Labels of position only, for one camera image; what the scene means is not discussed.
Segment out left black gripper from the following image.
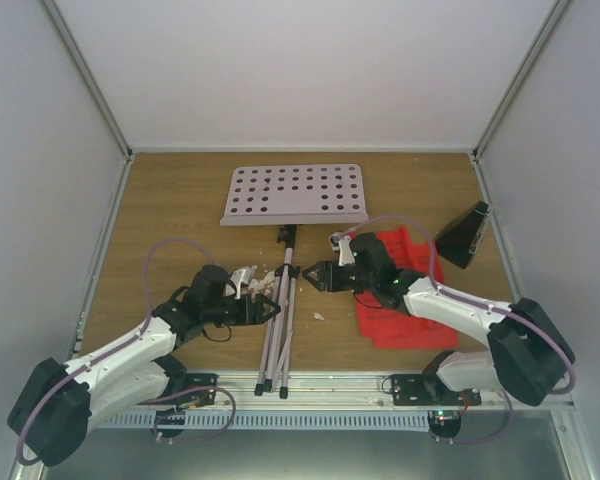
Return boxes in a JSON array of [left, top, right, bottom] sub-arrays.
[[203, 293, 281, 326]]

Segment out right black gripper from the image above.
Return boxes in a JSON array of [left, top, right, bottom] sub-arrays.
[[302, 261, 376, 293]]

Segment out red sheet music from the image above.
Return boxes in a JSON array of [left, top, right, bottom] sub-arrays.
[[354, 293, 459, 350], [375, 226, 430, 276]]

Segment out white tripod music stand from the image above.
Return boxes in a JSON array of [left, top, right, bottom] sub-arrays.
[[220, 163, 368, 399]]

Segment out black metronome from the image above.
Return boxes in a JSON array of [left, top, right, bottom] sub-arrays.
[[435, 201, 480, 269]]

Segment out clear plastic metronome cover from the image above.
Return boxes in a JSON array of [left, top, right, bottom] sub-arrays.
[[469, 201, 491, 256]]

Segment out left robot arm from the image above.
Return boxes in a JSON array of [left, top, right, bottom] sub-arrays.
[[7, 265, 281, 466]]

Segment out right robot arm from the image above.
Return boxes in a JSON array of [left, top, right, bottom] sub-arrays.
[[302, 233, 575, 406]]

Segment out white debris pile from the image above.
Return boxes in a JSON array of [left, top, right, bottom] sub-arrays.
[[247, 264, 275, 294]]

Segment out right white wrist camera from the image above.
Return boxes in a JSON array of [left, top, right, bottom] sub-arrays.
[[329, 232, 355, 267]]

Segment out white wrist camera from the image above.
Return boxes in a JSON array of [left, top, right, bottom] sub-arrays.
[[224, 265, 257, 299], [329, 232, 355, 267]]

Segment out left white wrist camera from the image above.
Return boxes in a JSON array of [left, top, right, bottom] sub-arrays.
[[224, 265, 257, 299]]

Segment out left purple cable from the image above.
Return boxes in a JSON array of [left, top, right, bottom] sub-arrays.
[[14, 237, 231, 467]]

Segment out purple cable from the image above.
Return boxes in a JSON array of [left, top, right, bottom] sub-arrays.
[[334, 214, 577, 396], [14, 237, 231, 467]]

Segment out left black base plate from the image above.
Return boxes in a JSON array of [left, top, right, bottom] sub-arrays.
[[149, 372, 218, 407]]

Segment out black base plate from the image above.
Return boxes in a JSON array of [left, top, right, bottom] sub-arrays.
[[149, 372, 218, 407], [389, 373, 482, 407]]

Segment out aluminium rail with cable duct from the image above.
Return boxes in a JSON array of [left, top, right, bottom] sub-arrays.
[[34, 367, 579, 432]]

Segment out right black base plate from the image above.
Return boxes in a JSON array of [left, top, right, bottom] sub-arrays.
[[389, 373, 482, 407]]

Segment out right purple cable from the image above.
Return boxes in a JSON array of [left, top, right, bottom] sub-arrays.
[[334, 214, 577, 396]]

